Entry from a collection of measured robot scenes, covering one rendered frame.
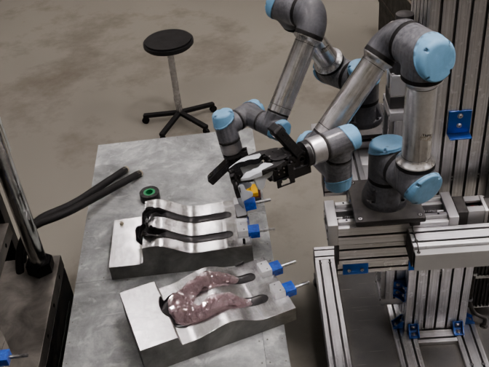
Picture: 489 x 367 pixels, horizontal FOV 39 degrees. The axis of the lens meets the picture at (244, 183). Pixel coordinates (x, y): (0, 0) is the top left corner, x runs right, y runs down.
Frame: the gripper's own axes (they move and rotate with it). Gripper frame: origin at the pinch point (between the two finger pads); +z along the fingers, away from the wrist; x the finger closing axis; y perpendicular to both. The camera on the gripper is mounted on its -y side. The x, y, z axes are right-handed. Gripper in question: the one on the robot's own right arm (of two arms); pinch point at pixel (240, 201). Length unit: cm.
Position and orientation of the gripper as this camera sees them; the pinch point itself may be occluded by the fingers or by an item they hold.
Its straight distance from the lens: 251.8
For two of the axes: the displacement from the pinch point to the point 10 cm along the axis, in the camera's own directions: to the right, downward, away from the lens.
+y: 9.7, -2.3, -0.7
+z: 2.3, 8.5, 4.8
